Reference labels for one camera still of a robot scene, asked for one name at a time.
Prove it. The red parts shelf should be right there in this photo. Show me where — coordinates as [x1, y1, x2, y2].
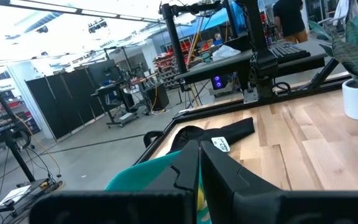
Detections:
[153, 40, 198, 91]

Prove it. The black vertical post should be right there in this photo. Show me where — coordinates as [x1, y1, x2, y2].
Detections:
[159, 1, 190, 75]

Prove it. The black aluminium table frame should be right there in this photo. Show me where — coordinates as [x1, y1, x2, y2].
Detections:
[134, 73, 352, 166]

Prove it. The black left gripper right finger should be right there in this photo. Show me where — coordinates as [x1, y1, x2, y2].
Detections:
[200, 140, 358, 224]

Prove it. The black folding partition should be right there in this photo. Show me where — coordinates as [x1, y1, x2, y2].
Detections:
[25, 67, 105, 141]

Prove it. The grey keyboard desk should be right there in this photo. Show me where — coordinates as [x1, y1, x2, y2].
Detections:
[268, 51, 328, 77]

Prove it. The black cloth with white tag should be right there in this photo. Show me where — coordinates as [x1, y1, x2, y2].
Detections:
[168, 117, 256, 155]

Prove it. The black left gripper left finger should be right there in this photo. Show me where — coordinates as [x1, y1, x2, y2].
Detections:
[29, 139, 200, 224]

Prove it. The black overhead light bar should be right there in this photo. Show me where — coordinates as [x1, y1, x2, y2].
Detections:
[0, 0, 180, 27]

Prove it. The backlit computer keyboard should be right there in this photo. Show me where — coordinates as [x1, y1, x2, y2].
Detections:
[268, 43, 311, 65]

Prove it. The person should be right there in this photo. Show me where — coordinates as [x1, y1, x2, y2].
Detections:
[272, 0, 310, 44]

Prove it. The white cloth on desk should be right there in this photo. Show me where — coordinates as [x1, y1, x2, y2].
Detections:
[211, 44, 242, 62]

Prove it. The computer case with purple fans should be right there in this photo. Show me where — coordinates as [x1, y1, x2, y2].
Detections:
[209, 74, 230, 96]

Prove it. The blue canopy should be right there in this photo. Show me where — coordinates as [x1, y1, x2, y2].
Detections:
[175, 1, 239, 40]

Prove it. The black wheeled cart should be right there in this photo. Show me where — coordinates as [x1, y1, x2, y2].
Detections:
[90, 81, 140, 129]

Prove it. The black tripod stand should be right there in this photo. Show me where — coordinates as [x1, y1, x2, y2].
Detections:
[0, 91, 63, 218]

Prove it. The teal basket with orange rim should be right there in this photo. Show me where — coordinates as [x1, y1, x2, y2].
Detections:
[105, 151, 213, 224]

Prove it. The black box on floor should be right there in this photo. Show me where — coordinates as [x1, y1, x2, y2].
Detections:
[144, 83, 170, 112]

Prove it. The yellow toy lemon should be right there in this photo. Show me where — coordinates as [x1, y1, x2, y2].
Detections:
[196, 186, 206, 211]

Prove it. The grey desk with post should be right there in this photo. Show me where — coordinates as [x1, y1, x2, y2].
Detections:
[174, 49, 254, 85]

